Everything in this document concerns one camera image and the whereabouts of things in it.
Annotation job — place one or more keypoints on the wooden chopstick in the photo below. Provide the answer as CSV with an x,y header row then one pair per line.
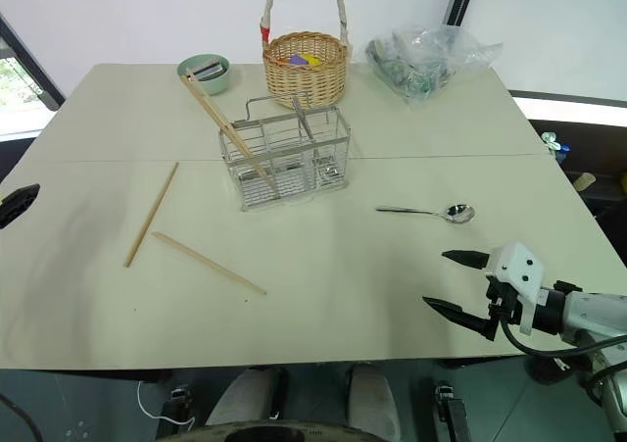
x,y
208,262
207,101
153,211
209,114

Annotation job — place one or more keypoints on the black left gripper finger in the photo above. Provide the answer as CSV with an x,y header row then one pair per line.
x,y
17,204

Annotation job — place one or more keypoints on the black side shelf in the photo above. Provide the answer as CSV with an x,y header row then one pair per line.
x,y
588,138

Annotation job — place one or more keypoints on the black window frame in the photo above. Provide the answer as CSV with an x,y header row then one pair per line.
x,y
29,64

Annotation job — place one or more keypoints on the dark box with silver rim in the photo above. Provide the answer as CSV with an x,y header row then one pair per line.
x,y
208,68

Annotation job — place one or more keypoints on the black table leg bracket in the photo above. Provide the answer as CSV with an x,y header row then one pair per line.
x,y
180,403
453,412

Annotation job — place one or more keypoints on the clear plastic bag of items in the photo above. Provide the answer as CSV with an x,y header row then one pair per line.
x,y
416,62

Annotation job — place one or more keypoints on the purple block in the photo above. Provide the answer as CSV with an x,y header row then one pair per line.
x,y
297,60

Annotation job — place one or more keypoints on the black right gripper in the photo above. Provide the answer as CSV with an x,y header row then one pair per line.
x,y
503,301

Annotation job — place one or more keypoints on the pale green bowl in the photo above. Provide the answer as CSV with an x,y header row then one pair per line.
x,y
211,85

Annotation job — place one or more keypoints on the crumpled green white wrapper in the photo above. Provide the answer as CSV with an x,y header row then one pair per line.
x,y
551,140

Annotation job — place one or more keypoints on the yellow block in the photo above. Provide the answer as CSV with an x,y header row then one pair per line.
x,y
312,61

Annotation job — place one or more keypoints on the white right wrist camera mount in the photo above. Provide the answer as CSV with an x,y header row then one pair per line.
x,y
516,265

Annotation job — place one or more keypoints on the silver metal spoon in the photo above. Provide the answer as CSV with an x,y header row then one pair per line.
x,y
458,213

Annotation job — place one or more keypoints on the tan cork stopper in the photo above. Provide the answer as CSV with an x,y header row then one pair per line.
x,y
585,182

